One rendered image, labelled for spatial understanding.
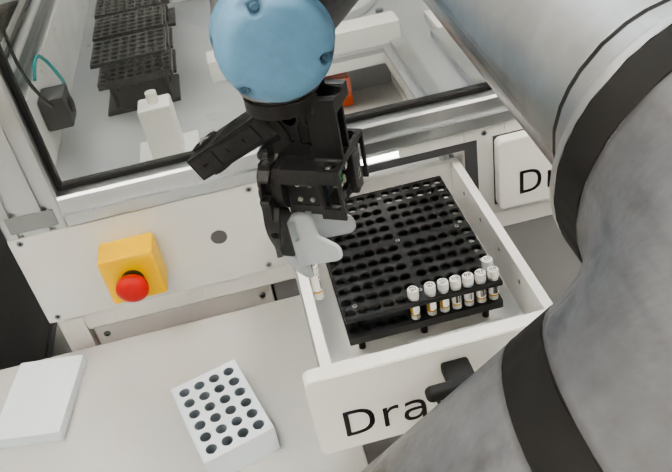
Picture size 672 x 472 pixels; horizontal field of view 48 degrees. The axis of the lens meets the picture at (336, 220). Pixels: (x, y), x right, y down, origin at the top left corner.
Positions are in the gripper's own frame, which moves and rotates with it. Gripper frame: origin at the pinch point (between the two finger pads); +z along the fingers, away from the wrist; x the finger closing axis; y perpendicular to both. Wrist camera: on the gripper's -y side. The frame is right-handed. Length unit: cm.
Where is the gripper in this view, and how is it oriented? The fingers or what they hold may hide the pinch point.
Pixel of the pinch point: (304, 260)
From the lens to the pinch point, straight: 76.3
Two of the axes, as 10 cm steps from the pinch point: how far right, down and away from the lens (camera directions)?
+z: 1.6, 7.8, 6.0
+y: 9.4, 0.7, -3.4
